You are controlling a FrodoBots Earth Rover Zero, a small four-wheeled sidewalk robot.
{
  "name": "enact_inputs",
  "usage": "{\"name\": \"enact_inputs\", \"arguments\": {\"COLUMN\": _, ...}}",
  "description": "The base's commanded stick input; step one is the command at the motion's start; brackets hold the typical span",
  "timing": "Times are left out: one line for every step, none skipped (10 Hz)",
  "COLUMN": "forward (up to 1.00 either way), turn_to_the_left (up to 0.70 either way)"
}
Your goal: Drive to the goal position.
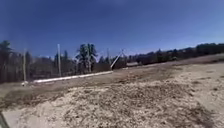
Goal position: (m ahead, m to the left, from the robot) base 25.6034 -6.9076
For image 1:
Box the pine tree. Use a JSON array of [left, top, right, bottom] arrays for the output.
[[74, 42, 98, 74]]

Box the pale strip of ground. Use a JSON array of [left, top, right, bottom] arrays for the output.
[[32, 70, 115, 84]]

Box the dry grass field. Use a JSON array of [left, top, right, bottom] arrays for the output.
[[0, 53, 224, 128]]

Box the wood of trees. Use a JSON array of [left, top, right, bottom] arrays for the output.
[[0, 39, 224, 84]]

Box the wire fence with wooden posts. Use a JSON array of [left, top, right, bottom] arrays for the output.
[[19, 43, 127, 85]]

